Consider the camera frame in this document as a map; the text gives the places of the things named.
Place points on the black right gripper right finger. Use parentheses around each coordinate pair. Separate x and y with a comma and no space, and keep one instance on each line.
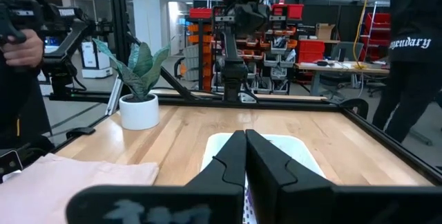
(293,200)

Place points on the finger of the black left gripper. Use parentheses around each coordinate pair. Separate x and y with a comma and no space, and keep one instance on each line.
(259,20)
(248,20)

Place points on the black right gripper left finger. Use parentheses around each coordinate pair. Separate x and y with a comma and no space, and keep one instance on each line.
(207,200)

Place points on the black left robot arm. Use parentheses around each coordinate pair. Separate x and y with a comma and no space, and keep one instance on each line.
(235,72)

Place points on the red storage bin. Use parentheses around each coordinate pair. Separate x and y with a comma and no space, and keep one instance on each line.
(279,10)
(200,13)
(295,11)

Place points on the red drawer cabinet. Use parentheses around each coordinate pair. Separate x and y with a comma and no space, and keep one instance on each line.
(310,51)

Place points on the white perforated plastic basket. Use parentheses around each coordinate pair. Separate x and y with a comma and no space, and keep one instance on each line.
(297,151)

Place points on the orange bin rack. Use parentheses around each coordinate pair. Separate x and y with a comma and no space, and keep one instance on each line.
(203,39)

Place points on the cardboard box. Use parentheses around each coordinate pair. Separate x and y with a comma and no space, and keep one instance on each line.
(324,32)

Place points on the grey laptop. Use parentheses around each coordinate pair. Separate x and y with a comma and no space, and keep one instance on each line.
(348,49)

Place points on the black office chair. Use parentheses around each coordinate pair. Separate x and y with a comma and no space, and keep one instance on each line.
(333,80)

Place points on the wooden top desk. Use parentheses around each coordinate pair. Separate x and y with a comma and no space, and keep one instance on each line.
(345,67)

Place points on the metal shelf with red bins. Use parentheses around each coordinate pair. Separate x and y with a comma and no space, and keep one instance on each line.
(378,20)

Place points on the white plant pot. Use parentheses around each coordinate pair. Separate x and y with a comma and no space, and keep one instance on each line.
(139,115)

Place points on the green leafy plant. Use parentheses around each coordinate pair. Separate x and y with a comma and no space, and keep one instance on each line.
(141,72)

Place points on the silver aluminium bar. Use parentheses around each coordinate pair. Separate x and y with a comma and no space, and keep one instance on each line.
(114,97)

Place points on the person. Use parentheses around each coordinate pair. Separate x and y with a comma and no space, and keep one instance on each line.
(414,27)
(20,106)

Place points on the pink folded cloth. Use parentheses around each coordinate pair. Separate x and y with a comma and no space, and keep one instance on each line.
(69,189)

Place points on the white machine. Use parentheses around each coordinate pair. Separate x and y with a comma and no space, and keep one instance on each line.
(91,56)

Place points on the person's hand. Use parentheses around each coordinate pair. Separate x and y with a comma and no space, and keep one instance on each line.
(24,51)

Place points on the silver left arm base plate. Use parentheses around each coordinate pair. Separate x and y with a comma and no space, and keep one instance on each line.
(248,97)

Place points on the black aluminium table frame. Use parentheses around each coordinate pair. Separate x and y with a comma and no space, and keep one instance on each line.
(276,105)

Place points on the black frame bracket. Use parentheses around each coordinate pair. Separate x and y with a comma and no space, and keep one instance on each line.
(81,131)

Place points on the black table camera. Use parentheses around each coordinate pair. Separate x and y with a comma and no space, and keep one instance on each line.
(10,165)

